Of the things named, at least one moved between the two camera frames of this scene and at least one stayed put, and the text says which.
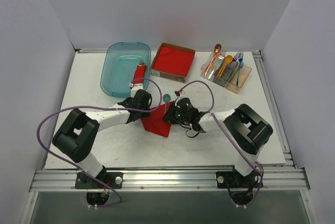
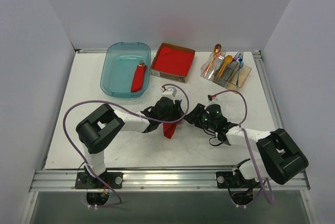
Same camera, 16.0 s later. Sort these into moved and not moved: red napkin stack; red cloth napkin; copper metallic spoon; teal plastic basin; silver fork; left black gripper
Moved: left black gripper; red cloth napkin
Not moved: teal plastic basin; copper metallic spoon; red napkin stack; silver fork
